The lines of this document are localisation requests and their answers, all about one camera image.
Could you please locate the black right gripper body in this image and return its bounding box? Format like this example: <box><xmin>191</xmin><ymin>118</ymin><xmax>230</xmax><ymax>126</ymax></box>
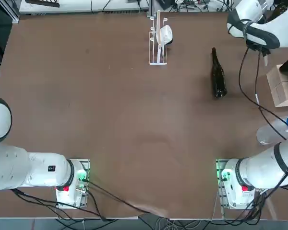
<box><xmin>246</xmin><ymin>39</ymin><xmax>271</xmax><ymax>57</ymax></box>

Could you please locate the dark glass bottle lying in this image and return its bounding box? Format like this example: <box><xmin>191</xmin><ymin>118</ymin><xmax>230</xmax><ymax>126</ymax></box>
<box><xmin>211</xmin><ymin>47</ymin><xmax>228</xmax><ymax>98</ymax></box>

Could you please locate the clear plastic bottle blue cap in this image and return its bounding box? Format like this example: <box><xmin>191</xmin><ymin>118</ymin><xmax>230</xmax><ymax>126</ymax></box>
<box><xmin>256</xmin><ymin>115</ymin><xmax>288</xmax><ymax>146</ymax></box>

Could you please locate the light wooden block base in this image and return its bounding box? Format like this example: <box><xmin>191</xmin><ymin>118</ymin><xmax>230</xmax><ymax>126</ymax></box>
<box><xmin>266</xmin><ymin>64</ymin><xmax>288</xmax><ymax>108</ymax></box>

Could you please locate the white cup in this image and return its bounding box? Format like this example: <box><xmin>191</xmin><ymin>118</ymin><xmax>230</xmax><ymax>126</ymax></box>
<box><xmin>158</xmin><ymin>24</ymin><xmax>174</xmax><ymax>45</ymax></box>

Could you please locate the long white bench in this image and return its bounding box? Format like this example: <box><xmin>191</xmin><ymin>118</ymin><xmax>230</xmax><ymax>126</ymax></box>
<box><xmin>19</xmin><ymin>0</ymin><xmax>149</xmax><ymax>12</ymax></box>

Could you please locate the black ribbed bar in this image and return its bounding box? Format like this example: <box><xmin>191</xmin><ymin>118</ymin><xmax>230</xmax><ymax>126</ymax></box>
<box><xmin>25</xmin><ymin>0</ymin><xmax>60</xmax><ymax>8</ymax></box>

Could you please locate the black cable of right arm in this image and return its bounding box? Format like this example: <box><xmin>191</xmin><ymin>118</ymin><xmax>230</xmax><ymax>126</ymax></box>
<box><xmin>238</xmin><ymin>46</ymin><xmax>288</xmax><ymax>141</ymax></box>

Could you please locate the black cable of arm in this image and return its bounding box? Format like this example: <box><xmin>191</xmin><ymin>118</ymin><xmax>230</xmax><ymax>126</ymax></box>
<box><xmin>85</xmin><ymin>178</ymin><xmax>170</xmax><ymax>220</ymax></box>
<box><xmin>238</xmin><ymin>46</ymin><xmax>288</xmax><ymax>141</ymax></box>

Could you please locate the white wire cup rack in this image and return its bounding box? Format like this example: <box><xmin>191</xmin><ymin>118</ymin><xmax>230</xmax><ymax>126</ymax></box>
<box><xmin>148</xmin><ymin>10</ymin><xmax>175</xmax><ymax>65</ymax></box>

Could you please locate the aluminium post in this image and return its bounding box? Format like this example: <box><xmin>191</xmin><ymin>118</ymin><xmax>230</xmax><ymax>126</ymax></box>
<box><xmin>146</xmin><ymin>0</ymin><xmax>159</xmax><ymax>18</ymax></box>

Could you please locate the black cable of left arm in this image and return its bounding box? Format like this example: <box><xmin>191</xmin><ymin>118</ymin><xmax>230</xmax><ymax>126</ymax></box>
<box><xmin>85</xmin><ymin>178</ymin><xmax>170</xmax><ymax>220</ymax></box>

